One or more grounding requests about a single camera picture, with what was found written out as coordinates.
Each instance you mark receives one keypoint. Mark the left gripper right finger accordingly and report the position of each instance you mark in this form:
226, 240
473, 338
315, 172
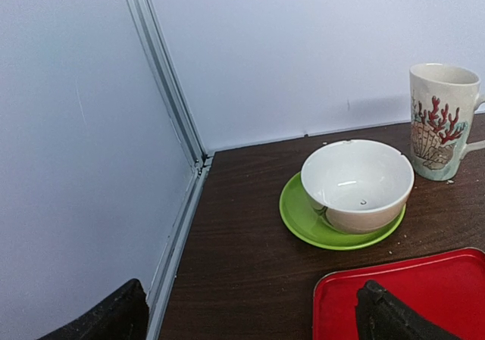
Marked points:
381, 315

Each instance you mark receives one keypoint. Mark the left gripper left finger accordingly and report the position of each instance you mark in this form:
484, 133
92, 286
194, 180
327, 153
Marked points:
124, 314

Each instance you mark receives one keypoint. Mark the red tin lid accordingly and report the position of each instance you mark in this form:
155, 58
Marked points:
446, 289

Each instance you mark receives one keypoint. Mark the green saucer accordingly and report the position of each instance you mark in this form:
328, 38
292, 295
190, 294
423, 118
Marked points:
305, 224

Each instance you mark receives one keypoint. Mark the white bowl on saucer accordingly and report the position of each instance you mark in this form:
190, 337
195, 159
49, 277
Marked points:
358, 185

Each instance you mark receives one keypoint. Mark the tall white patterned mug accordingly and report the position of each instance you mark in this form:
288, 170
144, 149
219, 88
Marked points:
444, 99

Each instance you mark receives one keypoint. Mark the left aluminium frame post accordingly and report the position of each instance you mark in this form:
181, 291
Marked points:
184, 158

